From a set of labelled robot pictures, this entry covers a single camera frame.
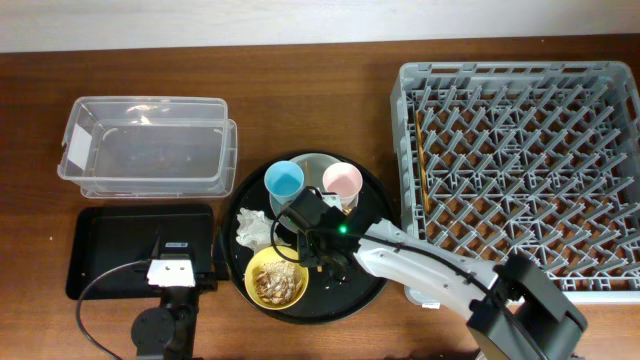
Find yellow bowl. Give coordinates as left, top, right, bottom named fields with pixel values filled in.
left=244, top=246, right=309, bottom=311

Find white napkin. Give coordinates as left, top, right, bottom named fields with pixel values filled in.
left=236, top=208, right=273, bottom=253

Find wooden chopstick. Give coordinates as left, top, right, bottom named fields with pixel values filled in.
left=414, top=110, right=430, bottom=214
left=304, top=160, right=312, bottom=186

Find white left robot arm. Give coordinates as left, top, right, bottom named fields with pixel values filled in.
left=131, top=239, right=229, bottom=360

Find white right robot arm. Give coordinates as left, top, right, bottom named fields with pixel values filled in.
left=277, top=187, right=588, bottom=360

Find grey dishwasher rack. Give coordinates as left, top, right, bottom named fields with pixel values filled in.
left=390, top=62, right=639, bottom=304

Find pink cup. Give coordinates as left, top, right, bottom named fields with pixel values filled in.
left=322, top=162, right=363, bottom=207

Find round black tray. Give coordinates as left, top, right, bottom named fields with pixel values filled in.
left=217, top=162, right=399, bottom=325

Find food scraps in bowl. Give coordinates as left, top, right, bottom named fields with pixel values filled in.
left=254, top=260, right=303, bottom=306

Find black rectangular tray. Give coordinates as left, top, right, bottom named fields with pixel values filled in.
left=66, top=204, right=214, bottom=300

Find grey plate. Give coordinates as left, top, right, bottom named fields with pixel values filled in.
left=269, top=153, right=359, bottom=234

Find blue cup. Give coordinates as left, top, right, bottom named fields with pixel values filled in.
left=264, top=161, right=305, bottom=204

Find clear plastic bin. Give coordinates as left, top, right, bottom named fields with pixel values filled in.
left=57, top=96, right=238, bottom=199

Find black right camera cable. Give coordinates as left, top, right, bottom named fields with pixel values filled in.
left=269, top=185, right=326, bottom=265

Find black camera cable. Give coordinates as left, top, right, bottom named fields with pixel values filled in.
left=75, top=259, right=151, bottom=360
left=269, top=185, right=326, bottom=265

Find black left camera cable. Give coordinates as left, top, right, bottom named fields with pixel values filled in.
left=75, top=259, right=151, bottom=360

